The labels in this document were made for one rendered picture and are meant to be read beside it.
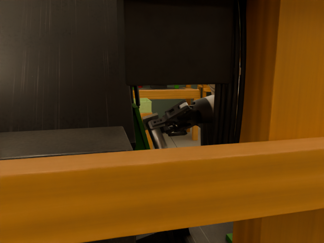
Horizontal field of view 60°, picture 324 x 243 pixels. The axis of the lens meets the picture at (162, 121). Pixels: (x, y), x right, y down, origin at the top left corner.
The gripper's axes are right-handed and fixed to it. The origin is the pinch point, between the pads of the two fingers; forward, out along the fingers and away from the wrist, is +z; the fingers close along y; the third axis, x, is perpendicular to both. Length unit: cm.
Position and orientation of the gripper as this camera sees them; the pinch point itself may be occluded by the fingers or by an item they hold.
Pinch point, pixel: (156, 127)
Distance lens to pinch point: 71.0
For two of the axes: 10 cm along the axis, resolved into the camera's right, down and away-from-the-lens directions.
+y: -0.3, -5.3, -8.5
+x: 3.4, 7.9, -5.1
